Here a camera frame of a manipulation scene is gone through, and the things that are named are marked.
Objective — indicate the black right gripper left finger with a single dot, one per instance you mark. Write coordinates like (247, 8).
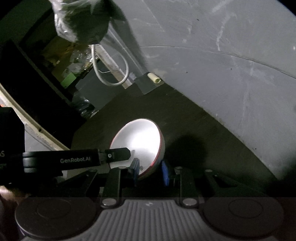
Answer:
(120, 180)

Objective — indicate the white bowl red rim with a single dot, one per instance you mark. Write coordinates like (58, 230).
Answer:
(145, 141)

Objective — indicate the cream paper roll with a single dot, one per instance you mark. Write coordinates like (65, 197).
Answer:
(154, 78)

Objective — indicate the dark grey flat panel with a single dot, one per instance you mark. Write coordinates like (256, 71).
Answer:
(102, 97)

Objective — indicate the green box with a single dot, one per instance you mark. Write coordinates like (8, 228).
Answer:
(68, 80)

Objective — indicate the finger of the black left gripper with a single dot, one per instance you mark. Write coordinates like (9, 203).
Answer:
(57, 161)

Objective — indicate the person's left hand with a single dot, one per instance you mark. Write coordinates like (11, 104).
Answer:
(12, 195)

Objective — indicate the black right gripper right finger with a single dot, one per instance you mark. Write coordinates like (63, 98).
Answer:
(187, 180)

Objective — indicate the grey metal sheet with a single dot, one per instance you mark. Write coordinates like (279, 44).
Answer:
(145, 84)

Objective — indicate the plastic-wrapped dark bundle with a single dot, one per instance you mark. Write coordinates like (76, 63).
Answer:
(84, 22)

